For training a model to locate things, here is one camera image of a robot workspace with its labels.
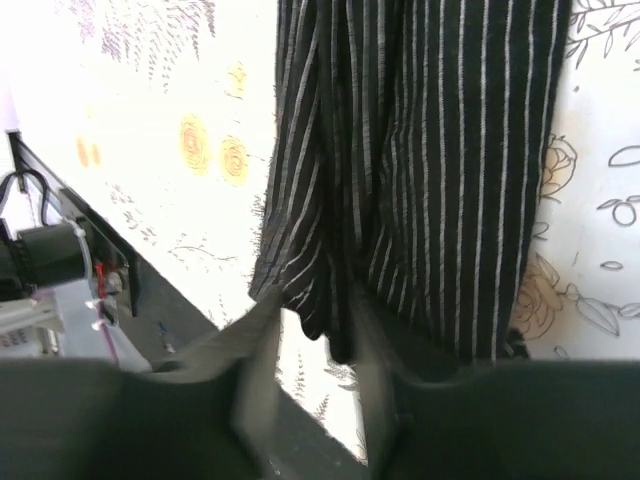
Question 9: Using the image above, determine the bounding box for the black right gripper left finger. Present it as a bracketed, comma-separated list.
[1, 288, 281, 479]

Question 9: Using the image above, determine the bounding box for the black table edge rail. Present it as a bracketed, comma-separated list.
[9, 132, 366, 480]

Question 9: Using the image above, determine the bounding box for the black pinstriped underwear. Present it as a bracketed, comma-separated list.
[249, 1, 571, 363]

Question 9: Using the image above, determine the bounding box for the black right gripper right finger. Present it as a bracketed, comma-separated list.
[352, 294, 639, 479]

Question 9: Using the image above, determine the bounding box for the floral patterned table mat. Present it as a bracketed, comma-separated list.
[1, 1, 639, 465]

